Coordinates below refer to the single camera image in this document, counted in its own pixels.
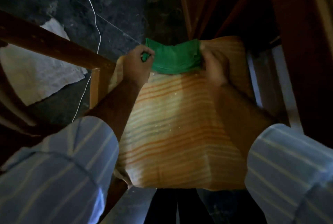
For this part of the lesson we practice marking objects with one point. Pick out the person's right forearm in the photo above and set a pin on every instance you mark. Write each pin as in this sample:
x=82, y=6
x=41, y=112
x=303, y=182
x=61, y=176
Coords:
x=249, y=122

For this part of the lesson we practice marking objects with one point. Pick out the person's left fingers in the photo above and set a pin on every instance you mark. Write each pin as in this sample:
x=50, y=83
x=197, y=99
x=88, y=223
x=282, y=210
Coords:
x=147, y=51

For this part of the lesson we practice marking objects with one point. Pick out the person's left forearm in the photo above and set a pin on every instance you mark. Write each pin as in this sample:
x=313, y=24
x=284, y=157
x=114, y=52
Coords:
x=114, y=107

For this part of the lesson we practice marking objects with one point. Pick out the white floor cloth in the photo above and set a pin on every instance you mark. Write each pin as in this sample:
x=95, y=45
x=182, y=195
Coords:
x=36, y=73

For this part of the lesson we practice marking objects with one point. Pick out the brown wooden chair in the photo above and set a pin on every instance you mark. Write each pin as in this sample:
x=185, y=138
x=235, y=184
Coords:
x=52, y=47

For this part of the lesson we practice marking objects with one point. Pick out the person's left hand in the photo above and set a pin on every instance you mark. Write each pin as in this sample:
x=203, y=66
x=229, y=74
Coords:
x=135, y=65

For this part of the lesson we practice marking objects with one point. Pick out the orange striped cloth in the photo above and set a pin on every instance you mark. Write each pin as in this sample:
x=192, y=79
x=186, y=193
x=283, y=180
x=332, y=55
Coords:
x=179, y=127

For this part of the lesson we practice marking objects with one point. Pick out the green cloth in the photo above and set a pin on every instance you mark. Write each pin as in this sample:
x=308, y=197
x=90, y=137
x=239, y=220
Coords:
x=175, y=56

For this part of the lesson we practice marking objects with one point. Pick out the brown wooden furniture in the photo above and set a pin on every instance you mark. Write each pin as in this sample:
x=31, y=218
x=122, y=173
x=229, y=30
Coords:
x=273, y=36

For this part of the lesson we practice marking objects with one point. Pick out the person's right fingers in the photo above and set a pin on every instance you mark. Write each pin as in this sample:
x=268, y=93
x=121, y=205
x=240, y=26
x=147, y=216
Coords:
x=206, y=52

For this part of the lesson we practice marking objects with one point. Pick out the person's right hand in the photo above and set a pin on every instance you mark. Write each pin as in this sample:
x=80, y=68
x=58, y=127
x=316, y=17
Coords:
x=214, y=66

